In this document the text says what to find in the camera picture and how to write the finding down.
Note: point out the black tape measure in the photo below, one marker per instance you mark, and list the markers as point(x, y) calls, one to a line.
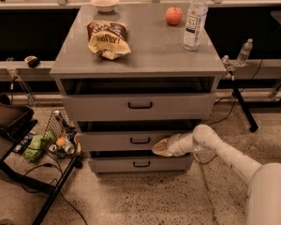
point(32, 61)

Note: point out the grey drawer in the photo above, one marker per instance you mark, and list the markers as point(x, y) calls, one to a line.
point(138, 107)
point(140, 164)
point(122, 140)

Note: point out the grey bottom drawer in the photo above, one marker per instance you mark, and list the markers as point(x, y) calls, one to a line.
point(140, 164)

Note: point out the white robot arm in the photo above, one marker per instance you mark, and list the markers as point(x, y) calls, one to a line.
point(263, 196)

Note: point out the crumpled chip bag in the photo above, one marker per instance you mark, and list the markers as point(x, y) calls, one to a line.
point(108, 39)

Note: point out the grey drawer cabinet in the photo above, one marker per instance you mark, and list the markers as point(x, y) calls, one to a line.
point(158, 64)

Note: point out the green plastic bag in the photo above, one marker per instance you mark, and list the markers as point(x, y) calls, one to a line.
point(37, 147)

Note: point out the white bowl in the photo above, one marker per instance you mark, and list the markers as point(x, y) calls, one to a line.
point(104, 5)

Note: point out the wire basket with cans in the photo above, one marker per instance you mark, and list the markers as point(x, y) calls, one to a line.
point(60, 137)

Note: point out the large clear water bottle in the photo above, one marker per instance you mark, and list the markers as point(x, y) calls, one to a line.
point(194, 24)

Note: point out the grey top drawer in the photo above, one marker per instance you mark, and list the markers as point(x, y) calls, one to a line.
point(138, 107)

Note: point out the red apple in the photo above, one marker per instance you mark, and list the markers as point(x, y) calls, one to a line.
point(173, 15)

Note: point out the black stand leg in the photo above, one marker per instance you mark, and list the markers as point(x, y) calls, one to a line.
point(230, 68)

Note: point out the small water bottle on ledge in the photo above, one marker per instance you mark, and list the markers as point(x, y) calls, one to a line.
point(244, 53)

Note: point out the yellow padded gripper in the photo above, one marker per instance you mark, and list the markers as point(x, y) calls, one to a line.
point(174, 143)

